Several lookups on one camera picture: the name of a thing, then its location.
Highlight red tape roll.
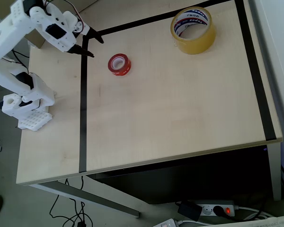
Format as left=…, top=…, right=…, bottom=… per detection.
left=107, top=53, right=132, bottom=77

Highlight yellow tape roll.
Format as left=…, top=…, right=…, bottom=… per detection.
left=170, top=6, right=217, bottom=55

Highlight grey table crossbar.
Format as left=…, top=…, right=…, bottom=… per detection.
left=29, top=180, right=141, bottom=218

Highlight white power strip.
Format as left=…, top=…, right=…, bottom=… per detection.
left=153, top=218, right=178, bottom=227

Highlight black power adapter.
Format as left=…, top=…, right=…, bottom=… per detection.
left=177, top=201, right=203, bottom=222

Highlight grey power strip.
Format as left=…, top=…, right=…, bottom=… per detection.
left=186, top=200, right=239, bottom=218

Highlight black round plug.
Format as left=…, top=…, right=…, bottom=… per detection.
left=212, top=205, right=225, bottom=217

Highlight grey table leg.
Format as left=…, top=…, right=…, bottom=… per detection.
left=266, top=141, right=282, bottom=202

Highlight red black servo wire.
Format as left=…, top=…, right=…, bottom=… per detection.
left=43, top=0, right=84, bottom=25

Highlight white perforated base plate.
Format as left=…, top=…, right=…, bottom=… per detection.
left=18, top=110, right=53, bottom=132

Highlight black floor cables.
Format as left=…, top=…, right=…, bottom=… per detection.
left=48, top=177, right=93, bottom=227

